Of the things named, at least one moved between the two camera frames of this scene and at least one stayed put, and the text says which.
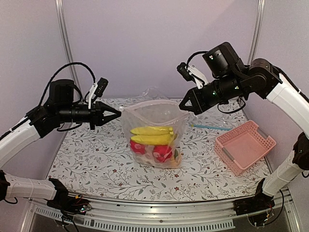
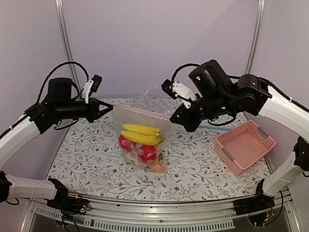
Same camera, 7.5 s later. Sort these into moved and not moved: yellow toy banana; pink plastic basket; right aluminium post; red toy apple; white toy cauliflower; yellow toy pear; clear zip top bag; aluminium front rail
Moved: clear zip top bag; white toy cauliflower; red toy apple; yellow toy pear; yellow toy banana
Not moved: right aluminium post; pink plastic basket; aluminium front rail
